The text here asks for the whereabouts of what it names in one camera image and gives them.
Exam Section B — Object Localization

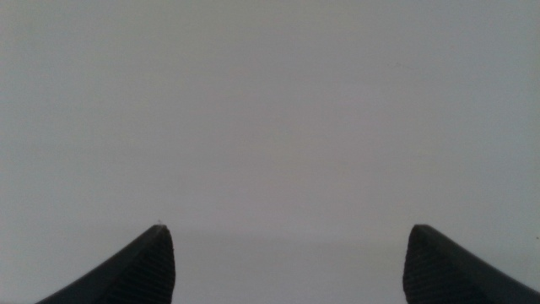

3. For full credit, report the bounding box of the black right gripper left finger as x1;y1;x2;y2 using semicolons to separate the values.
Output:
35;224;176;304

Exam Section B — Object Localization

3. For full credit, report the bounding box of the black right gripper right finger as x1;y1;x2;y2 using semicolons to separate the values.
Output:
402;224;540;304

